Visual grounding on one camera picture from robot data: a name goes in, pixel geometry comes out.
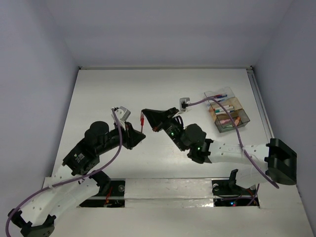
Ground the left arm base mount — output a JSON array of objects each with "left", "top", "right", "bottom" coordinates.
[{"left": 79, "top": 180, "right": 125, "bottom": 208}]

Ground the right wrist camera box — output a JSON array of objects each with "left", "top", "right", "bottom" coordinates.
[{"left": 179, "top": 97, "right": 191, "bottom": 114}]

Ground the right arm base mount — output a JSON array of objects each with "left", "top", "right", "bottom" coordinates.
[{"left": 212, "top": 169, "right": 260, "bottom": 207}]

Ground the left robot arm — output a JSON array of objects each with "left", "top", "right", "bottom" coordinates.
[{"left": 8, "top": 121, "right": 146, "bottom": 237}]

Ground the purple cable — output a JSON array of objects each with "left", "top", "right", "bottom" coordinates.
[
  {"left": 6, "top": 108, "right": 123, "bottom": 237},
  {"left": 182, "top": 97, "right": 279, "bottom": 207}
]

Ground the red ballpoint pen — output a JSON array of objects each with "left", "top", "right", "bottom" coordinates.
[{"left": 140, "top": 112, "right": 144, "bottom": 133}]

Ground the clear compartment organizer box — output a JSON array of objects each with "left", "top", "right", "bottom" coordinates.
[{"left": 203, "top": 87, "right": 250, "bottom": 133}]

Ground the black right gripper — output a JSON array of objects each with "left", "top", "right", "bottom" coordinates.
[{"left": 142, "top": 109, "right": 187, "bottom": 152}]

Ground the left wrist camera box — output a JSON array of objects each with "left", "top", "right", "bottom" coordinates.
[{"left": 114, "top": 106, "right": 131, "bottom": 123}]

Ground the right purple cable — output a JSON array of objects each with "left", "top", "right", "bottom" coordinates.
[{"left": 182, "top": 97, "right": 279, "bottom": 207}]

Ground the red gel pen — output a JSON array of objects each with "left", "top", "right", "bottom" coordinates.
[{"left": 207, "top": 94, "right": 228, "bottom": 99}]

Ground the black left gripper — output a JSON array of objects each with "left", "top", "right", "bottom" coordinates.
[{"left": 98, "top": 118, "right": 146, "bottom": 154}]

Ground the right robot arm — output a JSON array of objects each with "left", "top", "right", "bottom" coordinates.
[{"left": 142, "top": 108, "right": 297, "bottom": 194}]

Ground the red capped white marker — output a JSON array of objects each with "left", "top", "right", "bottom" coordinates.
[{"left": 214, "top": 106, "right": 235, "bottom": 110}]

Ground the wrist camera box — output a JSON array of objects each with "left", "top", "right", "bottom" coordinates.
[
  {"left": 114, "top": 106, "right": 131, "bottom": 123},
  {"left": 179, "top": 97, "right": 191, "bottom": 114}
]

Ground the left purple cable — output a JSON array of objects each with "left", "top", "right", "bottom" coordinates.
[{"left": 6, "top": 108, "right": 123, "bottom": 237}]

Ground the green capped white marker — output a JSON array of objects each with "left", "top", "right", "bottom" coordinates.
[{"left": 214, "top": 108, "right": 231, "bottom": 114}]

